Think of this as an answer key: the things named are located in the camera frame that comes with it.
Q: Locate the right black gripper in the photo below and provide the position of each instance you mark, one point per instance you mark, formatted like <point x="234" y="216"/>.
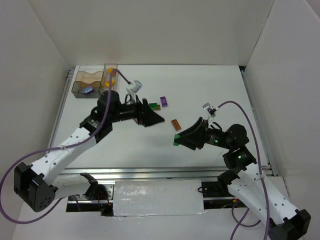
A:
<point x="202" y="135"/>

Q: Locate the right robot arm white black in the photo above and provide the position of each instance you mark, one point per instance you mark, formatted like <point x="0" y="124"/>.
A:
<point x="245" y="181"/>

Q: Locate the purple lego plate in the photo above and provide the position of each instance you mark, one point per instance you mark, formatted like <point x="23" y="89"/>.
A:
<point x="163" y="101"/>

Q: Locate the yellow lego brick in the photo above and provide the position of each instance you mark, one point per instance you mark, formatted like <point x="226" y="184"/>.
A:
<point x="108" y="83"/>

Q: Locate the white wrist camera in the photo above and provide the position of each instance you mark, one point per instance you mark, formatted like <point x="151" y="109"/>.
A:
<point x="212" y="112"/>
<point x="134" y="87"/>

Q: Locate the white foam cover board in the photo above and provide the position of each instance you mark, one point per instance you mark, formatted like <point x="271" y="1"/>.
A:
<point x="157" y="198"/>

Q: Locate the clear tall container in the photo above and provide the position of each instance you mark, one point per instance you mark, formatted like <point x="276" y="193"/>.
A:
<point x="108" y="77"/>

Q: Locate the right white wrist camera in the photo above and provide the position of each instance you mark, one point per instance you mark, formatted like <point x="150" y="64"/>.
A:
<point x="212" y="112"/>

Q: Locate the orange lego brick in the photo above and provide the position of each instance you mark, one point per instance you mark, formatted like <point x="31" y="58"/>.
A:
<point x="112" y="71"/>

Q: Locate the grey tinted container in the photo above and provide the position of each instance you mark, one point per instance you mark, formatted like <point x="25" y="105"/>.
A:
<point x="77" y="92"/>

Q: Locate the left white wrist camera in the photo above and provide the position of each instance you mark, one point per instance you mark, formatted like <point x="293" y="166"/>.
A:
<point x="134" y="87"/>

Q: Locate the small green lego brick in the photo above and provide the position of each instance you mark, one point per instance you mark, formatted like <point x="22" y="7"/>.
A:
<point x="175" y="141"/>

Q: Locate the brown lego tile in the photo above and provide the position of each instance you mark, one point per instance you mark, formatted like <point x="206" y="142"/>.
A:
<point x="176" y="125"/>

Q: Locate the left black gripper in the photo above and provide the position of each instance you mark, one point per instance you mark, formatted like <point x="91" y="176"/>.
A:
<point x="140" y="113"/>

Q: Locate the aluminium front rail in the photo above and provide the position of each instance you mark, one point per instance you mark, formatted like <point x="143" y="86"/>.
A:
<point x="147" y="174"/>

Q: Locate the brown lego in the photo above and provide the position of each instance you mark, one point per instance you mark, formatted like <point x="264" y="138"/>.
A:
<point x="159" y="107"/>

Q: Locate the purple round lego piece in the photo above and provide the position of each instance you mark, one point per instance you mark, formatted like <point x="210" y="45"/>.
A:
<point x="88" y="90"/>

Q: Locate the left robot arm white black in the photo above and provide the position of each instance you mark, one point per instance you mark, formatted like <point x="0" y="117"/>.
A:
<point x="38" y="184"/>

